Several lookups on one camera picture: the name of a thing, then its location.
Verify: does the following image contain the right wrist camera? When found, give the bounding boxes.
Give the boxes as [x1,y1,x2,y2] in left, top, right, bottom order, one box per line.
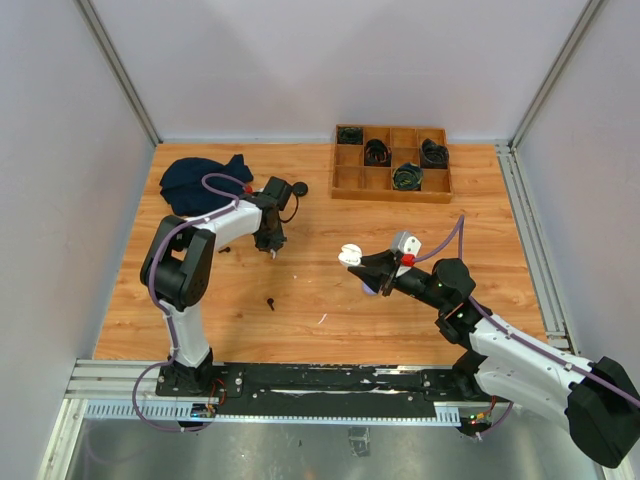
[390,231,422,256]

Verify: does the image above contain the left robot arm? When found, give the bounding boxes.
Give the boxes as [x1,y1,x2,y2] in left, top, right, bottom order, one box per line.
[140,191,290,396]

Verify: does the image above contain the rolled dark tie right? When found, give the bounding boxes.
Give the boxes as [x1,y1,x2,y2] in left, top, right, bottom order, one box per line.
[419,139,449,169]

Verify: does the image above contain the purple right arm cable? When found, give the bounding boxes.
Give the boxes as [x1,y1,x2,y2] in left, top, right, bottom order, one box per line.
[413,214,640,431]

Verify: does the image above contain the rolled dark tie back-left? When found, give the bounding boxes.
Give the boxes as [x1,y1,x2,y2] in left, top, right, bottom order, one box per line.
[336,126,363,145]

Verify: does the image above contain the dark blue cloth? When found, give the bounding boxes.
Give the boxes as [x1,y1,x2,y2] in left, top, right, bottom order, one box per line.
[159,154,254,217]

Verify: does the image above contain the rolled blue yellow tie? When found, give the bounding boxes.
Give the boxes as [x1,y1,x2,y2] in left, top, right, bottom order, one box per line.
[391,162,424,191]

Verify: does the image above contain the purple round charging case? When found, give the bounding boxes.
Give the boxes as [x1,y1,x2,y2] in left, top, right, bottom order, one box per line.
[362,282,379,296]

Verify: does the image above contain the black round charging case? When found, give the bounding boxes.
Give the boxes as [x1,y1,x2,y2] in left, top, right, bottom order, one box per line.
[292,182,309,197]

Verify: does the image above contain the aluminium frame rail left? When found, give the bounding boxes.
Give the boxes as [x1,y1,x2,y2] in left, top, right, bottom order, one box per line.
[73,0,163,147]

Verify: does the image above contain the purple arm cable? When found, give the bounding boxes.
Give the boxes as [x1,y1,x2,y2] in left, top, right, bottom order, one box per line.
[131,172,254,434]
[413,214,640,431]

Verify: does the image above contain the wooden divided tray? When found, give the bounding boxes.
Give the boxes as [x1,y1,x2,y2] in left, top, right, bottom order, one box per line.
[331,124,453,204]

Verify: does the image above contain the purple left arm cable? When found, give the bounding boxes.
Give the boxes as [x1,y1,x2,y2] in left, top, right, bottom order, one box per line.
[131,172,254,434]

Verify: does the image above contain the aluminium frame rail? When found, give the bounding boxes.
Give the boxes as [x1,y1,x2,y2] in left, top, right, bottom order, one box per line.
[73,0,163,147]
[495,0,607,354]

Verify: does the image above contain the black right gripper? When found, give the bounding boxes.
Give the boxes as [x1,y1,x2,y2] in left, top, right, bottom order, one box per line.
[349,248,449,311]

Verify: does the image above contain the white round charging case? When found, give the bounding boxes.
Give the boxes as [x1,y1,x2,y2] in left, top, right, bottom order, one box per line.
[338,243,363,267]

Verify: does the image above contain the aluminium frame rail right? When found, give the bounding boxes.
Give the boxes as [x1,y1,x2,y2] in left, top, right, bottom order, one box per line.
[495,0,607,354]

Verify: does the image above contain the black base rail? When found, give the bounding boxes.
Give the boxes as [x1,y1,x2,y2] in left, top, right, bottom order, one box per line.
[155,363,492,420]

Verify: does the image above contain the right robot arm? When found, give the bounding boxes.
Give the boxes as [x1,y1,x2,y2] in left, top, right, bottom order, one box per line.
[338,244,639,469]

